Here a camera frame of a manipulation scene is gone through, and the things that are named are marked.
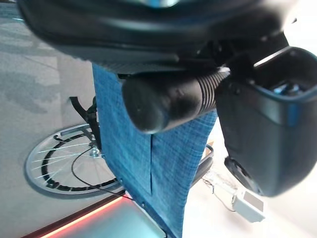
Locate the small white box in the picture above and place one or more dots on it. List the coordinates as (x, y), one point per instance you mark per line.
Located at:
(248, 207)

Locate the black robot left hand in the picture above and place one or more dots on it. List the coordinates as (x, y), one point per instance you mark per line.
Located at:
(262, 138)

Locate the grey platform with red edge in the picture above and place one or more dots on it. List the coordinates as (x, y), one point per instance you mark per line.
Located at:
(99, 220)

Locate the black ribbed wheelchair push grip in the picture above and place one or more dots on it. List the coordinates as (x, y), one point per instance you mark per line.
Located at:
(158, 104)

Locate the spoked silver wheelchair wheel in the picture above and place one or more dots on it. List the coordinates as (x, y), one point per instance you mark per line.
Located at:
(42, 158)

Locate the blue woven wheelchair backrest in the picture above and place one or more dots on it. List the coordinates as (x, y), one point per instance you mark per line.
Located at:
(171, 163)

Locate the wheelchair with blue fabric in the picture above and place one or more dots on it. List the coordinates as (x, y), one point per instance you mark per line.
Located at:
(168, 158)

